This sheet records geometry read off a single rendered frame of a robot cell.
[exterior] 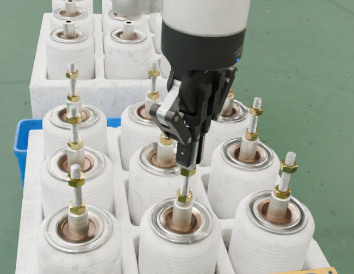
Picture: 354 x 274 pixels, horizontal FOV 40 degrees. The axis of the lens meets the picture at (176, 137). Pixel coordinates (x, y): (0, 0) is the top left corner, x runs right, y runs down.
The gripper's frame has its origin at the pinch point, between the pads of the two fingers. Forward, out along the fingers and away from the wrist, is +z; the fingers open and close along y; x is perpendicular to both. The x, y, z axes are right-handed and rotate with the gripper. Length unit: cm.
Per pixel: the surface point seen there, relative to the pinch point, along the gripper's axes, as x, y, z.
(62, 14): 55, 38, 10
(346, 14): 22, 161, 35
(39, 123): 44, 18, 24
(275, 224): -9.2, 5.9, 10.1
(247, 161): -1.0, 15.3, 10.4
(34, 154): 30.1, 4.8, 17.4
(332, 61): 13, 114, 35
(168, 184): 5.4, 5.1, 10.9
